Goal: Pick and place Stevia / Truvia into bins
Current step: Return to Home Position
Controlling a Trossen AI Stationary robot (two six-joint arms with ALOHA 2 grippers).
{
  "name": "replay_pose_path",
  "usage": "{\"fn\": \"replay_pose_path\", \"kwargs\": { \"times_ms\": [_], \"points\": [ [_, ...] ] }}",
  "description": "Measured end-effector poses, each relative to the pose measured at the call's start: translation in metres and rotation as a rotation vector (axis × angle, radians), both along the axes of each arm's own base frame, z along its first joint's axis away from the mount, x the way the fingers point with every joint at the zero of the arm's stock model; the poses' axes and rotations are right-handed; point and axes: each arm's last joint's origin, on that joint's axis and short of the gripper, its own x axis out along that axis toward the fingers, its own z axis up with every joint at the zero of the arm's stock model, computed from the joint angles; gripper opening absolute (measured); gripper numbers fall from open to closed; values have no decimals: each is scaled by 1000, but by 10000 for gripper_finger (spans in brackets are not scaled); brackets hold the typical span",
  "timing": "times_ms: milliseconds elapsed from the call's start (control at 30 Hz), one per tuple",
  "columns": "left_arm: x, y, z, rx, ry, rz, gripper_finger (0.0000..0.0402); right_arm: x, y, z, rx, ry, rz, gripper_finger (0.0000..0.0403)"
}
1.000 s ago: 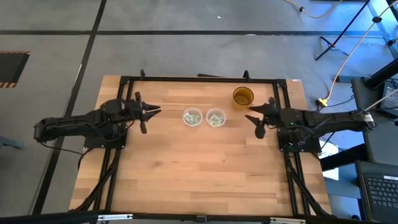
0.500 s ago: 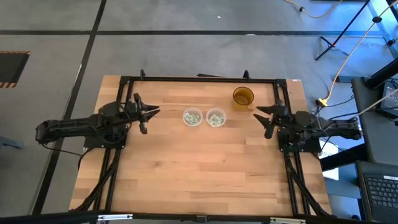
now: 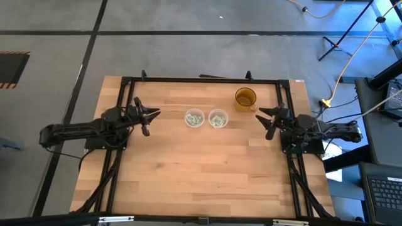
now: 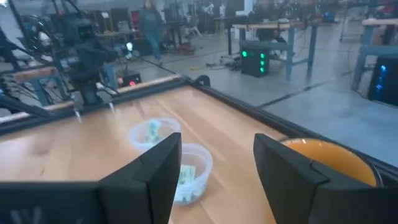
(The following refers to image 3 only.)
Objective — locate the grey desk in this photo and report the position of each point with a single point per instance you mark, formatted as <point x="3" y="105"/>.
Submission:
<point x="377" y="144"/>

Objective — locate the silver metal bracket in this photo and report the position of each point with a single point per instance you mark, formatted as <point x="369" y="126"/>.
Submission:
<point x="116" y="218"/>
<point x="290" y="222"/>

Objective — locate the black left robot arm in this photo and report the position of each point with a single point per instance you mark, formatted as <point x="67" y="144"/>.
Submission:
<point x="72" y="132"/>

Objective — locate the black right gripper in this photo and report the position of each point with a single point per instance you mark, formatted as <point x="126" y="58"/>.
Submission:
<point x="283" y="120"/>

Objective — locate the yellow power plug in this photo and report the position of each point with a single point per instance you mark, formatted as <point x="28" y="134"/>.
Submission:
<point x="325" y="102"/>

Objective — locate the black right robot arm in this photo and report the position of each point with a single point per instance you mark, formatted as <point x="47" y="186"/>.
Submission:
<point x="333" y="132"/>

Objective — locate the black laptop keyboard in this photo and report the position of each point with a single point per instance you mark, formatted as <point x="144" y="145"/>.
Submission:
<point x="384" y="194"/>

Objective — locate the clear plastic cup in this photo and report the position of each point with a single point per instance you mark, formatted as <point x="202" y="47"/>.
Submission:
<point x="209" y="124"/>
<point x="186" y="124"/>

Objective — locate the black aluminium crossbar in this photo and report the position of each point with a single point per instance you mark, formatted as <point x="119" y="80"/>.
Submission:
<point x="47" y="219"/>

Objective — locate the black aluminium table frame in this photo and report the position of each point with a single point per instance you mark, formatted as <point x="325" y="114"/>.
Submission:
<point x="188" y="80"/>

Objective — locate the black tripod stand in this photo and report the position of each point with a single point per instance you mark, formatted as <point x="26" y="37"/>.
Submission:
<point x="345" y="31"/>

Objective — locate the amber translucent mug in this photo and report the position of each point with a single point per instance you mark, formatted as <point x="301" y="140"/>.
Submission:
<point x="245" y="95"/>

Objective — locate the white paper sheet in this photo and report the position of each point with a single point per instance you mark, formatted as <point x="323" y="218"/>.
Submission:
<point x="333" y="171"/>

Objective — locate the green white sweetener packet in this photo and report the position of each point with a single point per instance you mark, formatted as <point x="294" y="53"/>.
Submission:
<point x="215" y="120"/>
<point x="197" y="120"/>
<point x="221" y="120"/>
<point x="189" y="118"/>

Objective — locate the black desk support beam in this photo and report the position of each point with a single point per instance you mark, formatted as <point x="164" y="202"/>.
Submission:
<point x="345" y="160"/>
<point x="386" y="75"/>

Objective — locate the black hazard-striped floor hatch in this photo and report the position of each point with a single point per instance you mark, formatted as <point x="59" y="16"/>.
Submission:
<point x="12" y="67"/>

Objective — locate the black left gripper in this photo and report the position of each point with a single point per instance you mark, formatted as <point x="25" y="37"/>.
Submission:
<point x="135" y="116"/>

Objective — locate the grey furniture foot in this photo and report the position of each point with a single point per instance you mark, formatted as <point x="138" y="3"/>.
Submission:
<point x="11" y="144"/>

